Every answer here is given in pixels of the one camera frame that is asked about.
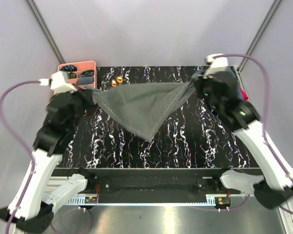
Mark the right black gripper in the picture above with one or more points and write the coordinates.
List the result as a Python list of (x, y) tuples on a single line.
[(199, 84)]

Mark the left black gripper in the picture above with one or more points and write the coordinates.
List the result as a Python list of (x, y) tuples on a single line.
[(86, 94)]

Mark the grey stitched cloth napkin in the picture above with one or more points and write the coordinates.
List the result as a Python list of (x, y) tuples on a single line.
[(142, 108)]

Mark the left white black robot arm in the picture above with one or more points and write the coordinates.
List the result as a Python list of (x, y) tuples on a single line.
[(30, 210)]

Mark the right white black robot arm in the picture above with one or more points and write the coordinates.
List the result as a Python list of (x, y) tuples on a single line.
[(222, 94)]

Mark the grey rolled cloth in tray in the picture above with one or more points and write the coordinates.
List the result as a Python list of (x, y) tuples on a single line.
[(85, 81)]

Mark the yellow blue patterned roll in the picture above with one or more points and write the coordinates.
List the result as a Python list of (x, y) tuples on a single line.
[(72, 75)]

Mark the blue grey folded cloth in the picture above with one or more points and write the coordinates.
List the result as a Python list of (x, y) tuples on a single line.
[(238, 90)]

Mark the pink compartment organizer tray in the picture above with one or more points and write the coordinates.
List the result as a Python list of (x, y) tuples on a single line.
[(82, 66)]

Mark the teal patterned roll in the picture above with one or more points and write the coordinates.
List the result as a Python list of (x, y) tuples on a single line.
[(87, 73)]

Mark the magenta folded cloth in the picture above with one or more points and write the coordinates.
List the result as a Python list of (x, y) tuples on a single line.
[(245, 96)]

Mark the blue patterned roll top left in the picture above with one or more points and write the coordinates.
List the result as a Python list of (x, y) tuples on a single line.
[(69, 68)]

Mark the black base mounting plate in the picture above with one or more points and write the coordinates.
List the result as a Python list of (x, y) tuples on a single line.
[(156, 183)]

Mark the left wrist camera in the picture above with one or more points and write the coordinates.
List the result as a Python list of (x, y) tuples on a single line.
[(58, 83)]

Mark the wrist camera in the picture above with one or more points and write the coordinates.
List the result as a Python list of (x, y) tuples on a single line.
[(58, 83), (216, 64)]

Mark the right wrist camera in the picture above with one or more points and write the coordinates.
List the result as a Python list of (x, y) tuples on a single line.
[(216, 64)]

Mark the gold spoon teal handle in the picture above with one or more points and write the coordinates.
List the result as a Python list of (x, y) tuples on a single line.
[(114, 83)]

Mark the white slotted cable duct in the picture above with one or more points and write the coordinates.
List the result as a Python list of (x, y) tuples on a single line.
[(142, 201)]

